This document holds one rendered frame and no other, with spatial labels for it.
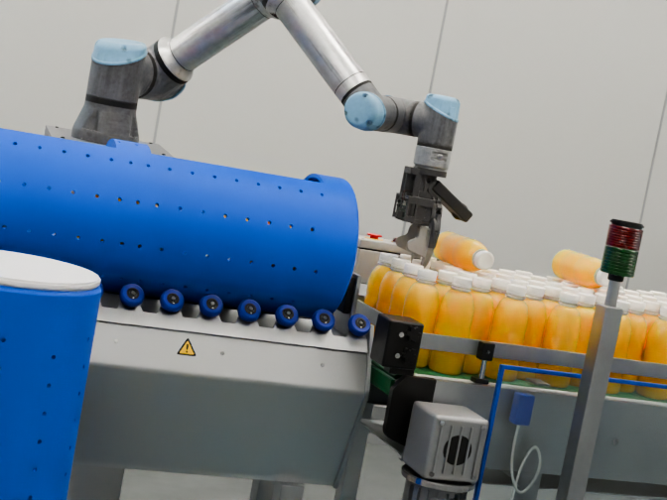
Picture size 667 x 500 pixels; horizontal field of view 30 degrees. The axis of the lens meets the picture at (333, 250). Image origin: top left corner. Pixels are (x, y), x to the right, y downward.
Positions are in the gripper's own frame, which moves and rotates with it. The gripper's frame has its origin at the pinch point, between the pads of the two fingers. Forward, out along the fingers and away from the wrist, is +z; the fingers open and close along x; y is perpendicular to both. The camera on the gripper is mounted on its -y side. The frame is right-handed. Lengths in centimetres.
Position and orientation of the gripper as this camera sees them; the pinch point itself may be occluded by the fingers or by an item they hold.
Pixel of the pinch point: (421, 263)
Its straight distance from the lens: 263.5
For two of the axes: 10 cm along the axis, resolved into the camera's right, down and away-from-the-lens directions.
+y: -9.3, -1.4, -3.4
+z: -1.8, 9.8, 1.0
